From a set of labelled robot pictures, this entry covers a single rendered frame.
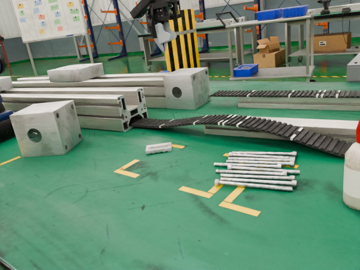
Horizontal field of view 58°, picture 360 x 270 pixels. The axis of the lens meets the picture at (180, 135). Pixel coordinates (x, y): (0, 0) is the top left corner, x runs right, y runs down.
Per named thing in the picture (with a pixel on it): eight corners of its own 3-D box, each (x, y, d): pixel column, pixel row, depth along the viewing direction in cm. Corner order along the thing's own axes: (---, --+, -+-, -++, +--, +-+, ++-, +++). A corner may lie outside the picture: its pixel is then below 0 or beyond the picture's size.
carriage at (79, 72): (106, 82, 114) (102, 62, 112) (83, 89, 106) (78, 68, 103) (75, 82, 123) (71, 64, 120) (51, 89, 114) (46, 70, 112)
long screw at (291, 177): (295, 180, 46) (294, 173, 45) (294, 184, 45) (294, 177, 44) (222, 177, 50) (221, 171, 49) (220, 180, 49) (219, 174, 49)
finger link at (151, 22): (154, 38, 102) (149, 8, 99) (150, 38, 103) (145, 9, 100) (162, 36, 105) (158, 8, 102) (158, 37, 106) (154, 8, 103)
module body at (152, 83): (185, 99, 99) (181, 71, 96) (167, 109, 91) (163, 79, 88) (28, 96, 141) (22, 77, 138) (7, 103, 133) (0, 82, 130)
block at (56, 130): (87, 135, 78) (78, 97, 75) (65, 155, 67) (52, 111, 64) (50, 138, 80) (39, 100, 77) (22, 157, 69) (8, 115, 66)
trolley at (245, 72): (316, 87, 398) (317, -1, 364) (312, 98, 353) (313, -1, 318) (235, 89, 444) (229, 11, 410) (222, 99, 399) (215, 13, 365)
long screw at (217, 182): (214, 187, 47) (214, 180, 46) (216, 183, 48) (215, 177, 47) (292, 194, 43) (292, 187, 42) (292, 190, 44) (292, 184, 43)
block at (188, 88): (215, 97, 96) (211, 65, 93) (195, 110, 86) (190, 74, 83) (188, 97, 101) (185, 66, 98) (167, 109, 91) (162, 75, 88)
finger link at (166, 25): (175, 51, 105) (171, 21, 101) (160, 52, 108) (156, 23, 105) (180, 49, 107) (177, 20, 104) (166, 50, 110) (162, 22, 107)
